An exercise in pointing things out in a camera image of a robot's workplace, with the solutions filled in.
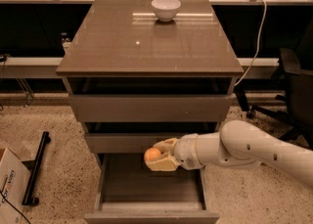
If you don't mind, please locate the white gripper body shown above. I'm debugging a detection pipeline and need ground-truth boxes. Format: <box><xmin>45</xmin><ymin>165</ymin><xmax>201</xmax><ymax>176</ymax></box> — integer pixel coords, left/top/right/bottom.
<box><xmin>173</xmin><ymin>134</ymin><xmax>202</xmax><ymax>170</ymax></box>

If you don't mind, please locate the black office chair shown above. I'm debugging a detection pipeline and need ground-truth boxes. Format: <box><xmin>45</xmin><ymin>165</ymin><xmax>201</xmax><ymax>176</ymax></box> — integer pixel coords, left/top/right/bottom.
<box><xmin>235</xmin><ymin>21</ymin><xmax>313</xmax><ymax>149</ymax></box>

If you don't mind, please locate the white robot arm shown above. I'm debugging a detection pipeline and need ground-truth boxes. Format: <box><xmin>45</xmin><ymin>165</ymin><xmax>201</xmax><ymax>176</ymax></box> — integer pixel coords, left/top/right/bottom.
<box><xmin>144</xmin><ymin>120</ymin><xmax>313</xmax><ymax>188</ymax></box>

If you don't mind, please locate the small clear bottle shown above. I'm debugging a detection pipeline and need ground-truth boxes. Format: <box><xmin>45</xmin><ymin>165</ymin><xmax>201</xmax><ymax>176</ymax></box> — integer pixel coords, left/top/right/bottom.
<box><xmin>61</xmin><ymin>32</ymin><xmax>71</xmax><ymax>52</ymax></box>

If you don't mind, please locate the orange fruit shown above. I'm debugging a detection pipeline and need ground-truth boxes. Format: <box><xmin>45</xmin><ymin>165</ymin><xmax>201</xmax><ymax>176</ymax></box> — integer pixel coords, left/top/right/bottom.
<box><xmin>144</xmin><ymin>148</ymin><xmax>161</xmax><ymax>162</ymax></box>

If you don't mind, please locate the grey middle drawer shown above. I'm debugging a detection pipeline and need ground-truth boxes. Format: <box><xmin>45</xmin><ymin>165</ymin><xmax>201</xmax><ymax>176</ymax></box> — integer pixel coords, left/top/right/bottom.
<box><xmin>85</xmin><ymin>122</ymin><xmax>217</xmax><ymax>154</ymax></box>

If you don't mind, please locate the white cable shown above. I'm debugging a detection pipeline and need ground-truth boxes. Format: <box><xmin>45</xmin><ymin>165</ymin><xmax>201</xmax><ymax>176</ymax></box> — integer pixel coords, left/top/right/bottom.
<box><xmin>233</xmin><ymin>0</ymin><xmax>268</xmax><ymax>87</ymax></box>

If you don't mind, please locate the grey drawer cabinet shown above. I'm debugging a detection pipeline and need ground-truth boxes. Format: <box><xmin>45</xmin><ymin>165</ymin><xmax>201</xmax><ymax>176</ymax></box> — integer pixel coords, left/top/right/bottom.
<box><xmin>55</xmin><ymin>0</ymin><xmax>245</xmax><ymax>224</ymax></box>

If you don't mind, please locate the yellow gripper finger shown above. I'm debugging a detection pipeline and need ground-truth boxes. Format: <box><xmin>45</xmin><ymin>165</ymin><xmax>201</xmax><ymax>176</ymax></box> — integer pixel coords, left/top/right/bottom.
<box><xmin>146</xmin><ymin>153</ymin><xmax>179</xmax><ymax>171</ymax></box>
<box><xmin>154</xmin><ymin>138</ymin><xmax>178</xmax><ymax>154</ymax></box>

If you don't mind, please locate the black metal bar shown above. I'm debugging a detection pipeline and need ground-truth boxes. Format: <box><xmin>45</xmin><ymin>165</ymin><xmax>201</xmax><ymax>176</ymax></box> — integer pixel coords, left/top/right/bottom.
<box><xmin>22</xmin><ymin>131</ymin><xmax>51</xmax><ymax>205</ymax></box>

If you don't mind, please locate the white ceramic bowl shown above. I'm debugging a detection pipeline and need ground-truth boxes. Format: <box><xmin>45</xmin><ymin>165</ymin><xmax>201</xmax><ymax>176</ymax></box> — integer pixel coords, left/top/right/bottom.
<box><xmin>152</xmin><ymin>0</ymin><xmax>181</xmax><ymax>22</ymax></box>

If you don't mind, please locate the grey drawer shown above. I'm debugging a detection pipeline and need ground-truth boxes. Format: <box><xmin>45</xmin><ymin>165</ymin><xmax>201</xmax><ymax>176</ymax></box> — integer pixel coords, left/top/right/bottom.
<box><xmin>68</xmin><ymin>93</ymin><xmax>232</xmax><ymax>122</ymax></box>
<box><xmin>84</xmin><ymin>154</ymin><xmax>219</xmax><ymax>224</ymax></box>
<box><xmin>85</xmin><ymin>122</ymin><xmax>217</xmax><ymax>154</ymax></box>

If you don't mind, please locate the black cable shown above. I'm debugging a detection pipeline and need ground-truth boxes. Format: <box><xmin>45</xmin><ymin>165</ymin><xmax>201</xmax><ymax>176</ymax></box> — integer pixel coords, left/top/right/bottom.
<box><xmin>0</xmin><ymin>190</ymin><xmax>27</xmax><ymax>224</ymax></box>

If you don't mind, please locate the grey top drawer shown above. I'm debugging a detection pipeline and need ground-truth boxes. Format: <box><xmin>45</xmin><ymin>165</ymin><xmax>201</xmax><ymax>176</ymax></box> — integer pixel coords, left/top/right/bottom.
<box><xmin>68</xmin><ymin>93</ymin><xmax>232</xmax><ymax>122</ymax></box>

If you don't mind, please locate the grey bottom drawer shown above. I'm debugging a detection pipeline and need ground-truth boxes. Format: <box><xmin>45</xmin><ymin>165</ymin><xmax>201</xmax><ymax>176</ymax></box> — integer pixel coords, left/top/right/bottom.
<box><xmin>84</xmin><ymin>154</ymin><xmax>219</xmax><ymax>224</ymax></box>

